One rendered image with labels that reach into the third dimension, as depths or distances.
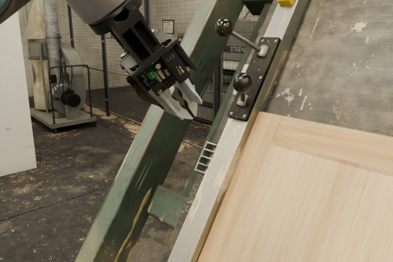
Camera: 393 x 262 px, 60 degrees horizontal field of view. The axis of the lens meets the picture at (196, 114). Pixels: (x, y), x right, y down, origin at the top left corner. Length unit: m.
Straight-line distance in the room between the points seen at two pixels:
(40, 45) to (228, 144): 5.47
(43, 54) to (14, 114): 2.21
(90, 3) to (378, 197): 0.49
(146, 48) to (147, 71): 0.04
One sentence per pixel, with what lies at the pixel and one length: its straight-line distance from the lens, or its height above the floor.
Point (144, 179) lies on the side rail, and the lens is 0.87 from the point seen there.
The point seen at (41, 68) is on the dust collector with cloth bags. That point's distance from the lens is 6.23.
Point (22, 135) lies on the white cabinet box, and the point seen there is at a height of 0.40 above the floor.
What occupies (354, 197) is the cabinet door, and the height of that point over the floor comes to 1.26.
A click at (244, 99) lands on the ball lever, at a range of 0.70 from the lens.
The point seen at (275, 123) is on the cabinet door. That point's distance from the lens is 0.70.
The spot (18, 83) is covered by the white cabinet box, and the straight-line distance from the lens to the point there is 4.03.
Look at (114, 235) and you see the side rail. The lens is 0.88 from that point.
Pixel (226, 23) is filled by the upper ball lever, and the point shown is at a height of 1.53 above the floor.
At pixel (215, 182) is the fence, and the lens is 0.70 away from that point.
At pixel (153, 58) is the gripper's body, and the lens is 0.42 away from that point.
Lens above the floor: 1.52
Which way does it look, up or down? 14 degrees down
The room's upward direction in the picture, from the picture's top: straight up
